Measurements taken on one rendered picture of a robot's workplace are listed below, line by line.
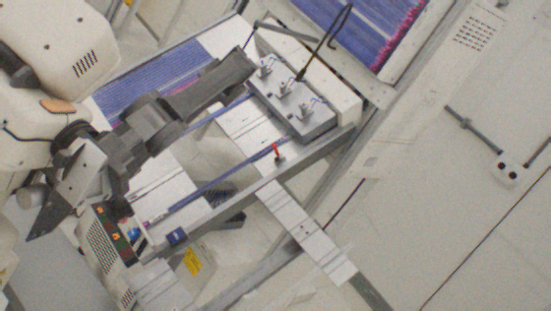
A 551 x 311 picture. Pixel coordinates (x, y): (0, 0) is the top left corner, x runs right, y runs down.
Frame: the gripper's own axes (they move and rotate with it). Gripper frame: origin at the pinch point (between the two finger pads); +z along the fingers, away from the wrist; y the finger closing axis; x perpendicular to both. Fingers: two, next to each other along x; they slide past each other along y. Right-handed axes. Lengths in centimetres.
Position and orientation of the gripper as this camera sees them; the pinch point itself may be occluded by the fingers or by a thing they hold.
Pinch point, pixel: (123, 220)
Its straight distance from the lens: 166.9
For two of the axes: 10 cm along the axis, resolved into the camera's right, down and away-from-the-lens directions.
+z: 1.1, 6.2, 7.8
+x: -8.3, 4.9, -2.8
